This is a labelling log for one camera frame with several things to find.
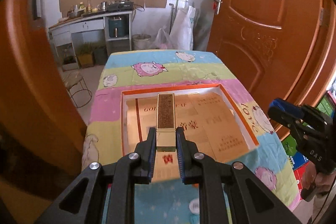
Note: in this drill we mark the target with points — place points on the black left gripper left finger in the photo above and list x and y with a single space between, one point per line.
144 166

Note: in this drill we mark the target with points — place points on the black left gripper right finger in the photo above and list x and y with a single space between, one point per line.
188 170

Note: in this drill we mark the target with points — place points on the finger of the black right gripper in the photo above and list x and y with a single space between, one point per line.
287 107
288 117

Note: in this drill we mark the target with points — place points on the gold lighter box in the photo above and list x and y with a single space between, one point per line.
165 123

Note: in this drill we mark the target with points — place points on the right hand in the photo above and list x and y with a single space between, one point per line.
323 185

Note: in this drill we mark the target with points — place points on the stacked colourful cartons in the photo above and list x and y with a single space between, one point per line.
312 130

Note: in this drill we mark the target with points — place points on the white bottle cap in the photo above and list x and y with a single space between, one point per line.
194 206

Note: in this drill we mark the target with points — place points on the orange-rimmed shallow cardboard tray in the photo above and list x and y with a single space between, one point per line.
207 113

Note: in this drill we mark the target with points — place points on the colourful cartoon sheep blanket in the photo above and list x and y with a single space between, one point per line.
136 70

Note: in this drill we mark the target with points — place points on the brown wooden door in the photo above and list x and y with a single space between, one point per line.
277 48

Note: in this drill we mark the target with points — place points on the white bucket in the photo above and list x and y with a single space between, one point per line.
141 41

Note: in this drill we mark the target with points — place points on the white hanging sack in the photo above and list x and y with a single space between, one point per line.
181 34

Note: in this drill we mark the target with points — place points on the dark green air fryer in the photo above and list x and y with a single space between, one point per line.
116 26

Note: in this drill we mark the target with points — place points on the grey kitchen counter desk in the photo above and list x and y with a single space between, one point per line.
68 38

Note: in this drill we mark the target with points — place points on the black gas stove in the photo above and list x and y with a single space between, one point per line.
120 5

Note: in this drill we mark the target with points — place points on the metal wire stool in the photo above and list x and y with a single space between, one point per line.
75 84

